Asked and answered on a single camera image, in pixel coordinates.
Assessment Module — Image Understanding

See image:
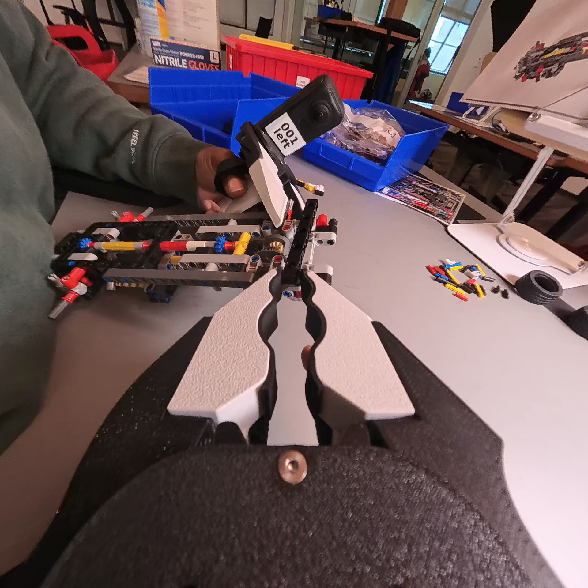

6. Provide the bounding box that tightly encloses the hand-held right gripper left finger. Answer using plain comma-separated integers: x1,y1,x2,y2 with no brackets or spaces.
167,269,281,437

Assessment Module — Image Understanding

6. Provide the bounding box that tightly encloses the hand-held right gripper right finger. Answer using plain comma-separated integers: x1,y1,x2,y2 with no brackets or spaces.
300,270,416,438

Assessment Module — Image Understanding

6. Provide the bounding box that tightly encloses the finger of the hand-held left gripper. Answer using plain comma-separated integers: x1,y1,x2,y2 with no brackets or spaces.
285,183,307,220
216,155,291,229

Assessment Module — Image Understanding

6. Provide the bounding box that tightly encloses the black lego liftarm beam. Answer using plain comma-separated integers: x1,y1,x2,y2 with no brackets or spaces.
281,199,319,285

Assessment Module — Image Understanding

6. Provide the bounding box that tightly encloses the lego car chassis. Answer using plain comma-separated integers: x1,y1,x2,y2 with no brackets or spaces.
47,198,340,320

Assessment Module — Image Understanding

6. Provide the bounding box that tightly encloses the instruction booklet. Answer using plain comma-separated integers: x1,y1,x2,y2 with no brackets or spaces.
459,0,588,115

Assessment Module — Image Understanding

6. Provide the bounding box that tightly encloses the person's left forearm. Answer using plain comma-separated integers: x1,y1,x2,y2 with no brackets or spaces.
41,46,217,207

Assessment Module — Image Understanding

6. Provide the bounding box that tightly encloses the plastic bag of lego parts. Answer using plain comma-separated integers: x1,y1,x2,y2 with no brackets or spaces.
322,103,407,161

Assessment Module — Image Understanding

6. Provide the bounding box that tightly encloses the pile of loose lego pieces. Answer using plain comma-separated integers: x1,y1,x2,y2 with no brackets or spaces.
426,259,510,302

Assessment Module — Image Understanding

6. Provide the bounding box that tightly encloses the black rubber lego tire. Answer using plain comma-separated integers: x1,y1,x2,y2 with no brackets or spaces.
565,305,588,341
514,270,564,305

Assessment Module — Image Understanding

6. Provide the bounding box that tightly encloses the person's left hand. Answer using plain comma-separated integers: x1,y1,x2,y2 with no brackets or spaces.
195,145,250,214

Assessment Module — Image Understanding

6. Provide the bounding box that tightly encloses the red storage bin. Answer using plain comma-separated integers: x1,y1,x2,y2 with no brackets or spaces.
223,34,374,99

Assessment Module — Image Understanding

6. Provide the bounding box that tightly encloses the blue storage bin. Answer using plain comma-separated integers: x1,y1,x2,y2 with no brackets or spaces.
448,92,490,121
301,99,451,193
148,66,304,115
152,96,304,157

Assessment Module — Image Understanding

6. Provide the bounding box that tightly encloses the black desk with wooden top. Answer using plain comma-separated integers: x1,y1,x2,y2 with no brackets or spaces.
303,16,421,60

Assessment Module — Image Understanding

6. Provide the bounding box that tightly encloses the colourful sticker sheet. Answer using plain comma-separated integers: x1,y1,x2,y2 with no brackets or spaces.
374,174,467,226

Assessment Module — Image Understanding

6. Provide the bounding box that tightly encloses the blue glove box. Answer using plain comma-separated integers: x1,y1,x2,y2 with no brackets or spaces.
149,37,222,70

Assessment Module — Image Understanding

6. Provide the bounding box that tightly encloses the wooden edged desk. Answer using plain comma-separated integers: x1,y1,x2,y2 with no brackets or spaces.
406,101,588,239

